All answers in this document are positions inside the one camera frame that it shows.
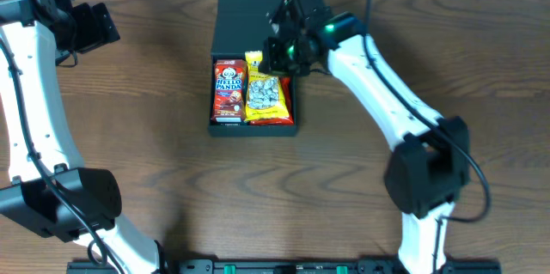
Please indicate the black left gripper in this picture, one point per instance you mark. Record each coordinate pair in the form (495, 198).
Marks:
(82, 13)

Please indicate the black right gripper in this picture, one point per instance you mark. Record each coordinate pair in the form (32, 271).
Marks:
(270, 63)

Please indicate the red Hacks candy bag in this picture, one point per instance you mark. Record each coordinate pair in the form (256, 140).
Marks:
(289, 120)

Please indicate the yellow seeds snack bag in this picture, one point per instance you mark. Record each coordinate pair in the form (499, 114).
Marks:
(265, 96)

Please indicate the dark green gift box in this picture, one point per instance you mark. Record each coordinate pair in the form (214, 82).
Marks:
(242, 26)

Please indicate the red Hello Panda box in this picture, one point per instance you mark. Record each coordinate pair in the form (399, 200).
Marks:
(229, 81)

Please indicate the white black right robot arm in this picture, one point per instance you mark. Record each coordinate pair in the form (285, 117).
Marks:
(426, 171)

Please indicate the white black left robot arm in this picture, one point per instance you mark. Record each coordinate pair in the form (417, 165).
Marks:
(51, 192)

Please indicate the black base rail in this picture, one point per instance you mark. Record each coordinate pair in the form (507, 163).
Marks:
(363, 266)

